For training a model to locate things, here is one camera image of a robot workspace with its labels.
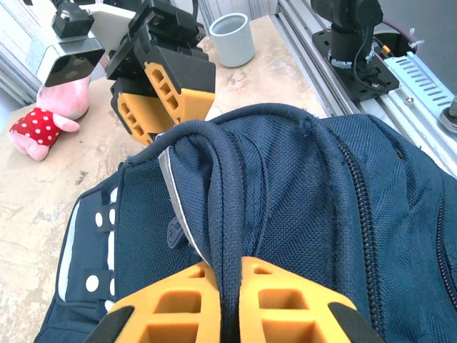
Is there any grey cup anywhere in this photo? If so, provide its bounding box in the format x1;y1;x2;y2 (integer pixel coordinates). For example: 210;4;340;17
209;13;256;69

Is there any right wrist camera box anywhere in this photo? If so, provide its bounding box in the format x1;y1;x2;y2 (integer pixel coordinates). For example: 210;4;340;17
26;0;136;89

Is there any navy blue backpack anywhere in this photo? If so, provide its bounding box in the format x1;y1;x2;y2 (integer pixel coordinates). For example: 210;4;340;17
34;102;457;343

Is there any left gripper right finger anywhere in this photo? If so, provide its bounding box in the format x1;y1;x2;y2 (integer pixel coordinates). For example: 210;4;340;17
237;255;385;343

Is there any pink plush toy red dress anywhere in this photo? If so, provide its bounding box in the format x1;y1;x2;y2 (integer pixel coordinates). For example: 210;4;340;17
9;76;92;162

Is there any slotted grey cable duct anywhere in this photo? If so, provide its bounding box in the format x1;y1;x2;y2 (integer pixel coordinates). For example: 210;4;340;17
383;51;457;108

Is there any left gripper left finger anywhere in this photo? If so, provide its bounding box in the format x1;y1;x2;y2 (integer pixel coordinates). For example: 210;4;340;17
84;255;222;343

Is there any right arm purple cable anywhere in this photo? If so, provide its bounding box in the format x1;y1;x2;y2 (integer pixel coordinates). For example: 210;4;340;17
381;19;417;46

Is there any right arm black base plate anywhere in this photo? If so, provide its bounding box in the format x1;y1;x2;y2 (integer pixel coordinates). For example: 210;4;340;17
312;30;401;104

